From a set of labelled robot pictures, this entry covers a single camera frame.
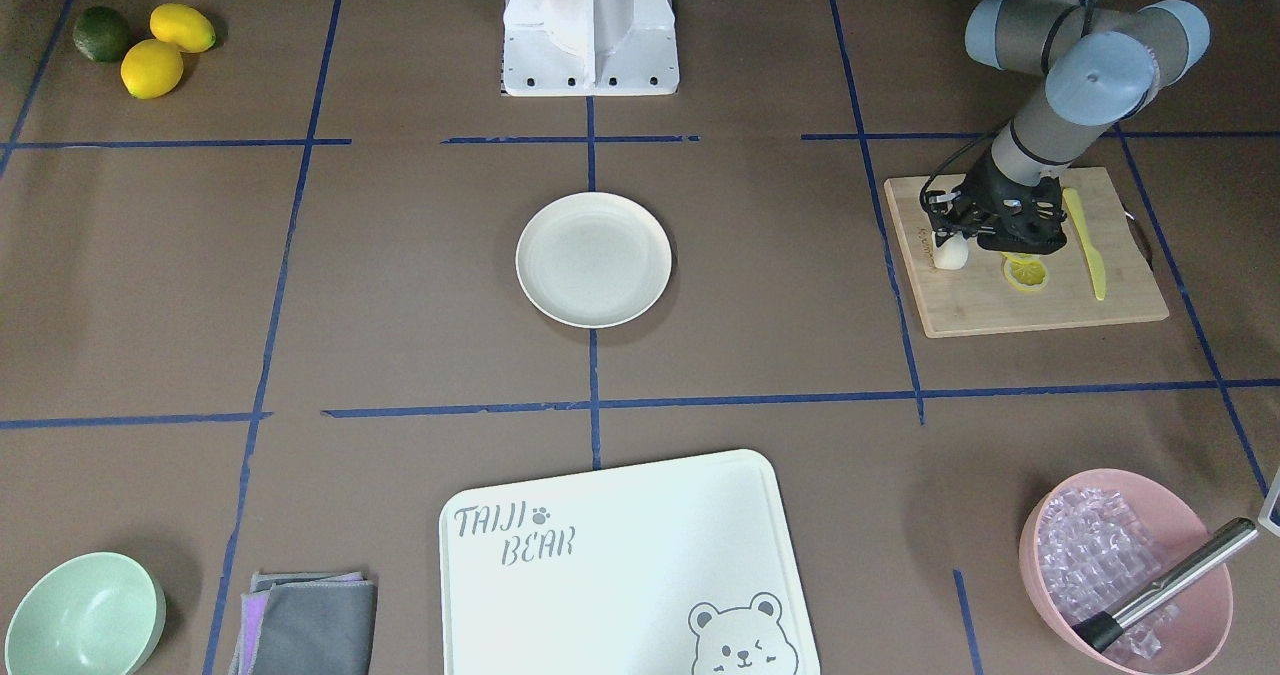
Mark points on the grey folded cloth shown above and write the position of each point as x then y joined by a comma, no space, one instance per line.
315,630

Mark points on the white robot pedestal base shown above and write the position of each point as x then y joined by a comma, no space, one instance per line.
589,48

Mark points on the white bear tray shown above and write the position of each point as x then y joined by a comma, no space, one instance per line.
682,566

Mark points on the yellow lemon slice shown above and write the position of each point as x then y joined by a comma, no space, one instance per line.
1025,272

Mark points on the green lime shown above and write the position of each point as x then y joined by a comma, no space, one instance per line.
102,35

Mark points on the yellow plastic knife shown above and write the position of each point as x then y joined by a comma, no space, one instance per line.
1094,260

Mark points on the metal black scoop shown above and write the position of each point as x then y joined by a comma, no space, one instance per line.
1102,629

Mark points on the white bun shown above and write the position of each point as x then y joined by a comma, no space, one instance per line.
952,255

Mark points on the clear ice cubes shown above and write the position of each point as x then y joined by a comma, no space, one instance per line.
1094,550

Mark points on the wooden cutting board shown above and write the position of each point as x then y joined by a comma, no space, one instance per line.
977,300

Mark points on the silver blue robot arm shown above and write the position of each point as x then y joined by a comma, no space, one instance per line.
1095,68

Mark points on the green bowl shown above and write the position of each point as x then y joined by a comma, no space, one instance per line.
100,613

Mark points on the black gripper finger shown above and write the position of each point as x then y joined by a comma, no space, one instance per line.
943,230
988,238

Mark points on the white plate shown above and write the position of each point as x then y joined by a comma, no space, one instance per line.
594,260

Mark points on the pink bowl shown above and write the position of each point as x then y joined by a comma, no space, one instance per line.
1184,635

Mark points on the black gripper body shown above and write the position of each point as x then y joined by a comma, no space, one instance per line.
981,184

